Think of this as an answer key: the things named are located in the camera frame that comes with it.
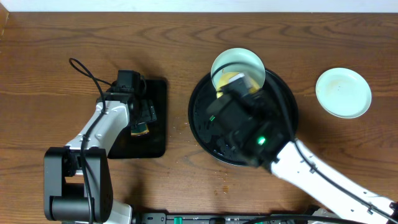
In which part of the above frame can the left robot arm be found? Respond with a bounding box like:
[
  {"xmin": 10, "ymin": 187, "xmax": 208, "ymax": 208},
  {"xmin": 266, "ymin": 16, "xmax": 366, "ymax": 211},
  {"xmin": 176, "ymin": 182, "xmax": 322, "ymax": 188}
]
[{"xmin": 44, "ymin": 92, "xmax": 156, "ymax": 223}]

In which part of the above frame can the black round tray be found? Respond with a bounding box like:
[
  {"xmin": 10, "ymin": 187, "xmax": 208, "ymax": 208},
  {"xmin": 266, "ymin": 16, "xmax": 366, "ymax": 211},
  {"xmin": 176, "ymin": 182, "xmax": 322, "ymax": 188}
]
[{"xmin": 188, "ymin": 68, "xmax": 299, "ymax": 166}]

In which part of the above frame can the yellow plate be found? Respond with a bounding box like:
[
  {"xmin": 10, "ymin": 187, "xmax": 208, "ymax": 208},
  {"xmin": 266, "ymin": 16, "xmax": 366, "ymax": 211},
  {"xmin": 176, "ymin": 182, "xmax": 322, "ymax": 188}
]
[{"xmin": 215, "ymin": 72, "xmax": 261, "ymax": 98}]

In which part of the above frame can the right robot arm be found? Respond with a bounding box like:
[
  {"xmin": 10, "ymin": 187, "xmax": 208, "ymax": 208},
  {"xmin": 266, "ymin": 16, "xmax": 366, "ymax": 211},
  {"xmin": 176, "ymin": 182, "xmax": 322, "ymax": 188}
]
[{"xmin": 206, "ymin": 92, "xmax": 397, "ymax": 223}]

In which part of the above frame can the yellow green sponge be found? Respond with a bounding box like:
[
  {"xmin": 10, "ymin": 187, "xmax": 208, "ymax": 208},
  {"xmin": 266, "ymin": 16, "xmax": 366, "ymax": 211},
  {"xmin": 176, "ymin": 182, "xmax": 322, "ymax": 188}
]
[{"xmin": 131, "ymin": 123, "xmax": 149, "ymax": 137}]

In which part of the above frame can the black rectangular tray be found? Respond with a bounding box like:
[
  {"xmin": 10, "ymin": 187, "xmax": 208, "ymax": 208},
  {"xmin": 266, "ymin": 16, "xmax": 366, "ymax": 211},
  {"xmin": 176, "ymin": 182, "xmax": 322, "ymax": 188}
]
[{"xmin": 108, "ymin": 79, "xmax": 167, "ymax": 159}]

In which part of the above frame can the light blue plate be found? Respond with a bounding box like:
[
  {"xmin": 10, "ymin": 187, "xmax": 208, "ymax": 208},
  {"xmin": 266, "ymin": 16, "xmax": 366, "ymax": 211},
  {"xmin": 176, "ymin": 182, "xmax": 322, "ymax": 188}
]
[
  {"xmin": 315, "ymin": 68, "xmax": 372, "ymax": 119},
  {"xmin": 211, "ymin": 48, "xmax": 266, "ymax": 88}
]

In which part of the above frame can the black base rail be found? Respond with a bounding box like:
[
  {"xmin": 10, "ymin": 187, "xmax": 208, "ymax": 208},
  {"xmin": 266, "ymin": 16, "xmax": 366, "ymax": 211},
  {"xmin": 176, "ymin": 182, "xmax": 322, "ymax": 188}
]
[{"xmin": 131, "ymin": 212, "xmax": 341, "ymax": 224}]

